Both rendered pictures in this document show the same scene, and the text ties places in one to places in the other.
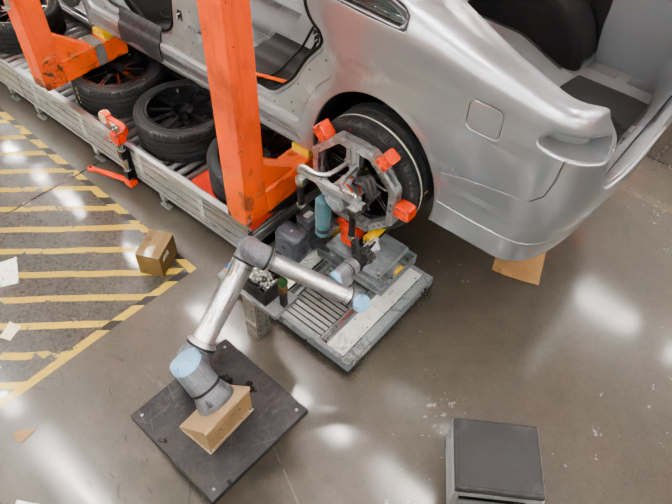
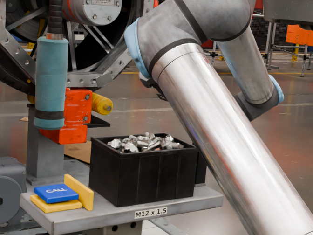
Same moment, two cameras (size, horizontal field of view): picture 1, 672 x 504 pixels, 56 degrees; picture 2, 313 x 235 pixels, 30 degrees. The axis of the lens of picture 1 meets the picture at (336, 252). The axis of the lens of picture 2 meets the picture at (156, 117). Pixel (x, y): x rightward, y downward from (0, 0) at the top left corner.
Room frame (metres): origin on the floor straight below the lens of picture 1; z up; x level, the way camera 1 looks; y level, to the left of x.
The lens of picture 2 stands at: (1.64, 1.56, 0.89)
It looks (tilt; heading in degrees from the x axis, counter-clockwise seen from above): 12 degrees down; 287
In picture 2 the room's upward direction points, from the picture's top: 5 degrees clockwise
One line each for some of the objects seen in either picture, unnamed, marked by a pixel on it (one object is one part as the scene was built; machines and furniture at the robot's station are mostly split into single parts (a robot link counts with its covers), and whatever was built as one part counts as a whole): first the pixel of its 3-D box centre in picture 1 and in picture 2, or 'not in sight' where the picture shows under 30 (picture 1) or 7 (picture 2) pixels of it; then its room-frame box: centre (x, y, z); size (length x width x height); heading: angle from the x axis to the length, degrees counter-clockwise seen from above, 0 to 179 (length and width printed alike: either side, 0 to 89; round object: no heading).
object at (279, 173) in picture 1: (287, 161); not in sight; (2.76, 0.30, 0.69); 0.52 x 0.17 x 0.35; 142
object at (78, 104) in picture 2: (356, 227); (64, 112); (2.46, -0.11, 0.48); 0.16 x 0.12 x 0.17; 142
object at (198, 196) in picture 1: (124, 149); not in sight; (3.31, 1.47, 0.28); 2.47 x 0.09 x 0.22; 52
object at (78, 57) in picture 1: (86, 41); not in sight; (3.96, 1.81, 0.69); 0.52 x 0.17 x 0.35; 142
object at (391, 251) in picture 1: (368, 234); (45, 149); (2.56, -0.19, 0.32); 0.40 x 0.30 x 0.28; 52
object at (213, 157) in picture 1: (260, 166); not in sight; (3.06, 0.51, 0.39); 0.66 x 0.66 x 0.24
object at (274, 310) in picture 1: (256, 287); (125, 200); (2.04, 0.41, 0.44); 0.43 x 0.17 x 0.03; 52
